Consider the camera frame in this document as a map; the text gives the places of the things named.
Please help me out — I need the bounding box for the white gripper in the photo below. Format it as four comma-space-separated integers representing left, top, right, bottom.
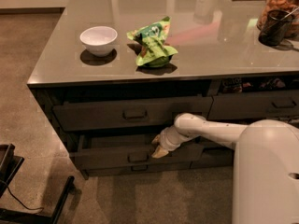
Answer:
151, 126, 189, 159

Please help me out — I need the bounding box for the grey drawer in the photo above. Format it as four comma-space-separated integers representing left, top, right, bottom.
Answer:
208, 90, 299, 119
191, 147, 235, 169
85, 161, 192, 176
69, 133, 204, 170
53, 96, 212, 132

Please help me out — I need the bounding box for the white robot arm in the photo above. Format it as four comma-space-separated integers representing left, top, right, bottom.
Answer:
152, 113, 299, 224

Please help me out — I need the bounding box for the grey kitchen island counter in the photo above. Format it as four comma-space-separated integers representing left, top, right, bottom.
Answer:
28, 0, 299, 177

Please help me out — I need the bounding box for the green snack bag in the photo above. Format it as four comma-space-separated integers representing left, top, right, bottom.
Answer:
127, 17, 178, 68

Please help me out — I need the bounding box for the white ceramic bowl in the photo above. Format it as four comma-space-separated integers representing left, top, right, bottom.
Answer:
79, 26, 118, 57

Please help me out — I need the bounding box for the black metal stand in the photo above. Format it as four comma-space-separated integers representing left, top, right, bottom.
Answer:
0, 144, 75, 224

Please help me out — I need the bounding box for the dark mesh cup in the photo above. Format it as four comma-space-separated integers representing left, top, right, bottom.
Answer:
258, 10, 294, 47

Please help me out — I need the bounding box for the glass jar of nuts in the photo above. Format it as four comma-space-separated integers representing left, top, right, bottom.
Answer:
257, 0, 299, 38

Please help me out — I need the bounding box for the black cable on floor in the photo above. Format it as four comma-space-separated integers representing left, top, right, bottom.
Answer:
0, 179, 45, 214

